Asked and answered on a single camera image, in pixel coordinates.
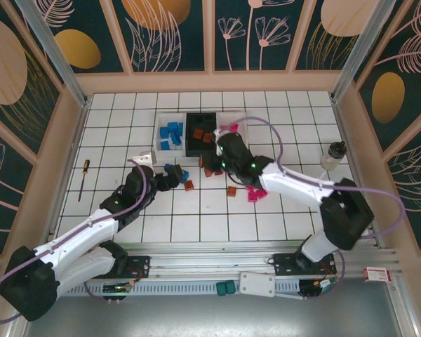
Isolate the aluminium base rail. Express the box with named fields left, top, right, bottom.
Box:
left=58, top=241, right=403, bottom=282

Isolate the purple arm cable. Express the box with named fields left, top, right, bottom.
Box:
left=227, top=117, right=407, bottom=301
left=0, top=159, right=152, bottom=324

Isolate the aluminium side rail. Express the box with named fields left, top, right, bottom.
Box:
left=47, top=103, right=91, bottom=234
left=331, top=100, right=385, bottom=249

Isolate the grey slotted cable duct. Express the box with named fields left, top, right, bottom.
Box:
left=61, top=280, right=302, bottom=298

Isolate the black controller board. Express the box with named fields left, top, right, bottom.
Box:
left=298, top=279, right=334, bottom=301
left=101, top=280, right=133, bottom=303

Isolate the red and white small box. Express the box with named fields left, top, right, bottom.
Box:
left=363, top=266, right=392, bottom=283

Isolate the clear plastic container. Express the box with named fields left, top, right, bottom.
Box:
left=155, top=112, right=187, bottom=158
left=218, top=111, right=249, bottom=148

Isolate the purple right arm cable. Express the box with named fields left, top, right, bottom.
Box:
left=227, top=117, right=407, bottom=301

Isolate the white cover plate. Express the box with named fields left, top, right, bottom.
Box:
left=239, top=272, right=276, bottom=298

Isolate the black plastic container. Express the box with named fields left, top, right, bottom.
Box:
left=185, top=112, right=220, bottom=158

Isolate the aluminium frame post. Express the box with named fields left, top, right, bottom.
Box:
left=329, top=0, right=406, bottom=103
left=13, top=0, right=91, bottom=107

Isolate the yellow black screwdriver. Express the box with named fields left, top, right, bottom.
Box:
left=77, top=159, right=91, bottom=203

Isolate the white bottle with black cap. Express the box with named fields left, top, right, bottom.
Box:
left=319, top=140, right=347, bottom=170

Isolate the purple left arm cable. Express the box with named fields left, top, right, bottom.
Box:
left=0, top=159, right=152, bottom=324

